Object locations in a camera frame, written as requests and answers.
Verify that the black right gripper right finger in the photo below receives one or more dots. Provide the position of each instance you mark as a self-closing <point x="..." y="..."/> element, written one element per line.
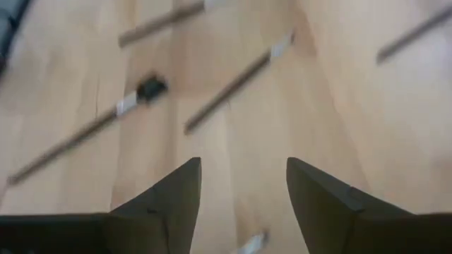
<point x="328" y="218"/>

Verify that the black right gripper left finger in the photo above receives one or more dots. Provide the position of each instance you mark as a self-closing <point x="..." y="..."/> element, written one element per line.
<point x="166" y="218"/>

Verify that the black-bristle makeup brush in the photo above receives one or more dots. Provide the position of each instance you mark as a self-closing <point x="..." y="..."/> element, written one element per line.
<point x="152" y="88"/>

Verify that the black aluminium table frame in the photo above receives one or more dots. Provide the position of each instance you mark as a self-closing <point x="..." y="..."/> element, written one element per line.
<point x="8" y="31"/>

